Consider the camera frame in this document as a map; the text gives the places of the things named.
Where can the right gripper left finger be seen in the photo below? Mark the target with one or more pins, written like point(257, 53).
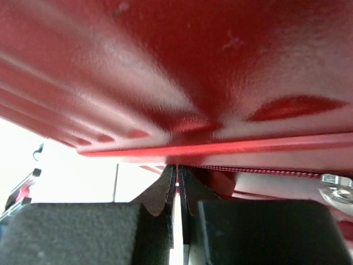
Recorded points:
point(137, 232)

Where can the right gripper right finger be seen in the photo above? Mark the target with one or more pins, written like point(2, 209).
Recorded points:
point(245, 231)

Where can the red suitcase blue lining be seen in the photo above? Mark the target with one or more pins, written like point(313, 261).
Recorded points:
point(243, 86)

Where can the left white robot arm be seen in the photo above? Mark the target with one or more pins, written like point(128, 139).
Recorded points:
point(19, 197)

